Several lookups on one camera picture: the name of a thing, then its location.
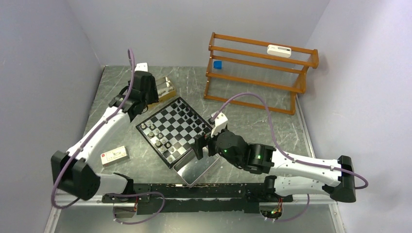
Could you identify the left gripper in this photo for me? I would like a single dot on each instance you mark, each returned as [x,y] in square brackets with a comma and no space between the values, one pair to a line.
[153,97]

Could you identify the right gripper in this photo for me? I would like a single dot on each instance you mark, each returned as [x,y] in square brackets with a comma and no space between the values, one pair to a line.
[201,141]

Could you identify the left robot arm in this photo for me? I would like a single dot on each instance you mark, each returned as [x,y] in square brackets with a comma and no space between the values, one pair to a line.
[71,170]

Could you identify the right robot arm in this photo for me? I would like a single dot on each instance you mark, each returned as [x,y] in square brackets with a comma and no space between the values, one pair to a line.
[287,174]

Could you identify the gold tin of white pieces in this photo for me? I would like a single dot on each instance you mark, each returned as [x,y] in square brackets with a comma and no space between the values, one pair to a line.
[165,88]

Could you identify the silver metal tin lid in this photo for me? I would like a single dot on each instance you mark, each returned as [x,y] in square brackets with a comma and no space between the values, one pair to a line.
[190,169]

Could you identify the black white chessboard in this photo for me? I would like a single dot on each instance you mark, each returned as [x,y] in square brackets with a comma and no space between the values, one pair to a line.
[179,123]

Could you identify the small white card box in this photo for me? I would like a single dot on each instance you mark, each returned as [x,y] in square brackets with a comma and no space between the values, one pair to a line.
[114,156]

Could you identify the blue cube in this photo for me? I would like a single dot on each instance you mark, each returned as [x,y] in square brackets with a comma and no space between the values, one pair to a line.
[217,64]

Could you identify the orange wooden rack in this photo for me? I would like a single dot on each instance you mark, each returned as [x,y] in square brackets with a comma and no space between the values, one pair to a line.
[246,61]

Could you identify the white rectangular device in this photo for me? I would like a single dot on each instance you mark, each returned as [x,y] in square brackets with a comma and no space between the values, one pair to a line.
[280,51]

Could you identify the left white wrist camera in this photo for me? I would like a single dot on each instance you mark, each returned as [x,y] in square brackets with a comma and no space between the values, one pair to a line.
[141,67]

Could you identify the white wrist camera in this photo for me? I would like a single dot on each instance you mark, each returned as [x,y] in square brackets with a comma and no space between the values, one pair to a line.
[220,122]
[141,67]

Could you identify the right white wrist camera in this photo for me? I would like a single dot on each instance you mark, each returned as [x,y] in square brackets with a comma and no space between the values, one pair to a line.
[220,122]

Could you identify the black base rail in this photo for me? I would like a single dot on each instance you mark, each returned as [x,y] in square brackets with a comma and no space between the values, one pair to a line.
[206,197]

